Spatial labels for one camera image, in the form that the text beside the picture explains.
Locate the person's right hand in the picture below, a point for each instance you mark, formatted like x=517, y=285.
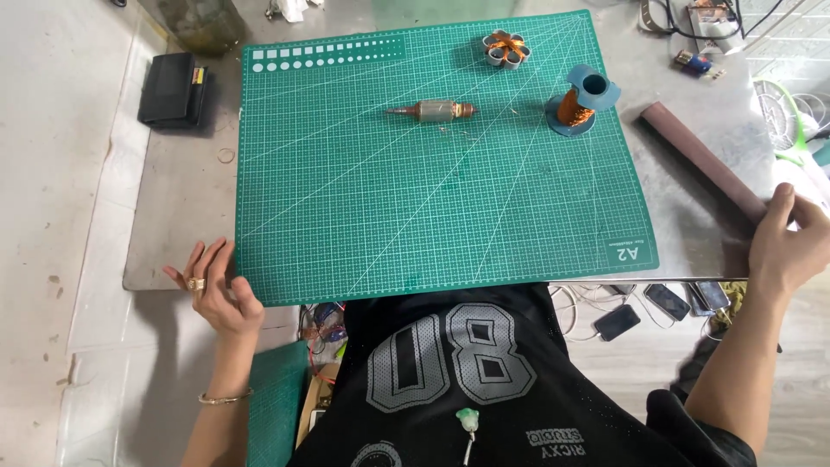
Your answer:
x=788, y=250

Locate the person's left hand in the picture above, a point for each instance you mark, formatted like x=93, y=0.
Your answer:
x=224, y=305

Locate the brown paper roll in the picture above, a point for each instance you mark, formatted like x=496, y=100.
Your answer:
x=700, y=155

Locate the black smartphone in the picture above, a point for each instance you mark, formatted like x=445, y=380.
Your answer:
x=712, y=295
x=695, y=301
x=666, y=301
x=617, y=322

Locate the small green cutting mat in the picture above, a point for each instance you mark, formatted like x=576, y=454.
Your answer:
x=279, y=402

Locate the cardboard box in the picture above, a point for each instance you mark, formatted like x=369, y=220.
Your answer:
x=318, y=399

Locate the green electric fly swatter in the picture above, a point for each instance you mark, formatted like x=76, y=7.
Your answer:
x=781, y=117

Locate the rubber band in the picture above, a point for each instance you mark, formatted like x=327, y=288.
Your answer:
x=218, y=155

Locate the black wallet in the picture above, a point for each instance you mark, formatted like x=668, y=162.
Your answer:
x=170, y=91

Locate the white device with copper coil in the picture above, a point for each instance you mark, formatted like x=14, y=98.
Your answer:
x=713, y=26

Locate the large green cutting mat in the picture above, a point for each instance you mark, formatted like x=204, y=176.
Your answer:
x=441, y=194

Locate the black mesh jersey shirt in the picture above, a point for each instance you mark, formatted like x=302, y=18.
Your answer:
x=454, y=389

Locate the green jade pendant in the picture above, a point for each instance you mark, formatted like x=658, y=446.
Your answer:
x=467, y=418

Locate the motor armature rotor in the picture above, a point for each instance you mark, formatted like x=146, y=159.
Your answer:
x=436, y=111

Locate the white crumpled cloth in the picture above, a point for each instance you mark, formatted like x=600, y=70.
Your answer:
x=292, y=8

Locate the copper coil with metal loops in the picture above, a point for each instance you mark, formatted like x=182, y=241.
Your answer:
x=506, y=49

